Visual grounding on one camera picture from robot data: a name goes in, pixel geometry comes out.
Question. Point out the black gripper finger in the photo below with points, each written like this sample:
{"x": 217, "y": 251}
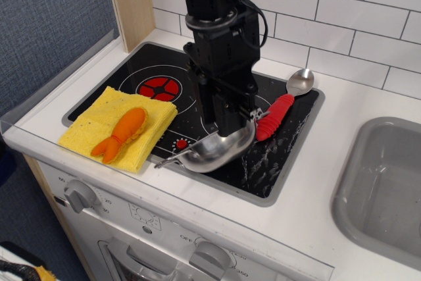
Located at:
{"x": 232, "y": 112}
{"x": 203, "y": 88}

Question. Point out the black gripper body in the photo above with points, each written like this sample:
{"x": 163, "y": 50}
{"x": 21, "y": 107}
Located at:
{"x": 226, "y": 48}

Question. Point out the stainless steel bowl with handles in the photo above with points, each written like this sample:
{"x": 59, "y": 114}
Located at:
{"x": 215, "y": 151}

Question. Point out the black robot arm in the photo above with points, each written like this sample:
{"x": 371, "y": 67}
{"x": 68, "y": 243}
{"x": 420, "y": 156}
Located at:
{"x": 212, "y": 9}

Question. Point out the black toy stovetop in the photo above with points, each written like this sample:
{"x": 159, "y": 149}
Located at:
{"x": 159, "y": 73}

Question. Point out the orange plush carrot toy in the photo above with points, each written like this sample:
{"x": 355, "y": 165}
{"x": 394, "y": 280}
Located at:
{"x": 128, "y": 128}

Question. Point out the yellow woven cloth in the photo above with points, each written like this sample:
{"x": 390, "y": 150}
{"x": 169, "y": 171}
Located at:
{"x": 97, "y": 122}

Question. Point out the grey right oven knob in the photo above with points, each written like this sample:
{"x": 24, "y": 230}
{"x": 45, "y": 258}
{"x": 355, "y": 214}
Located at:
{"x": 210, "y": 259}

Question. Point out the grey oven knob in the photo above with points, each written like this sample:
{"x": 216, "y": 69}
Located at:
{"x": 79, "y": 195}
{"x": 210, "y": 259}

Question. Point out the white toy oven front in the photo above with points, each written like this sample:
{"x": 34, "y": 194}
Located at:
{"x": 122, "y": 241}

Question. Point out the grey left oven knob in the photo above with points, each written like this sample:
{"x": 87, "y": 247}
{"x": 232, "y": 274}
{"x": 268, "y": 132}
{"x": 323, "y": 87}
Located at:
{"x": 79, "y": 195}

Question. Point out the grey toy sink basin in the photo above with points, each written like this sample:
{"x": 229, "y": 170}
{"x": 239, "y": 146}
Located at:
{"x": 377, "y": 202}

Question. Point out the yellow cloth scrap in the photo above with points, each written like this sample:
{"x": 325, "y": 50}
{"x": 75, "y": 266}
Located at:
{"x": 44, "y": 274}

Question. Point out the red handled metal spoon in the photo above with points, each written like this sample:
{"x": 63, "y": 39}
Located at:
{"x": 300, "y": 83}

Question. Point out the light wooden side post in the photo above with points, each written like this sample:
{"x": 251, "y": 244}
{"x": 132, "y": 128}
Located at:
{"x": 135, "y": 20}

